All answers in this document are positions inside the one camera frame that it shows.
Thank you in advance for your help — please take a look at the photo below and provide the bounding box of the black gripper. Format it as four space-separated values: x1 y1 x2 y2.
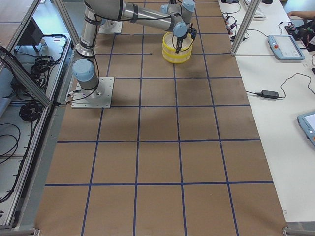
175 34 189 54

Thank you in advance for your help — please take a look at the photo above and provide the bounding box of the yellow steamer layer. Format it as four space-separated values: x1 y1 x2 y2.
162 51 191 64
162 32 193 56

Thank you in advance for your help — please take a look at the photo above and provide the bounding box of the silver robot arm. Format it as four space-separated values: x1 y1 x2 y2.
72 0 197 100

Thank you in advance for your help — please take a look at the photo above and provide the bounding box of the black power adapter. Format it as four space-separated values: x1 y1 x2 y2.
255 90 279 99

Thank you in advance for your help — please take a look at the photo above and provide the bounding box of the blue teach pendant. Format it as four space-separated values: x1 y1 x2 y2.
297 112 315 145
267 35 305 61

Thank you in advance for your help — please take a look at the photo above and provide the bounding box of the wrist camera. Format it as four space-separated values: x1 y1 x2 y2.
188 23 197 41

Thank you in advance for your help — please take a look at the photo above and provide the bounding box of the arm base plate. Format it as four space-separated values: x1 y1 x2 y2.
98 19 123 34
71 77 114 109

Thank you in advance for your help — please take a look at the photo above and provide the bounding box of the aluminium frame post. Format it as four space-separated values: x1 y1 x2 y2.
230 0 260 56

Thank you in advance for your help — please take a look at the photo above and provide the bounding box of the black cable bundle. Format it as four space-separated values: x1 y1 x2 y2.
19 100 42 122

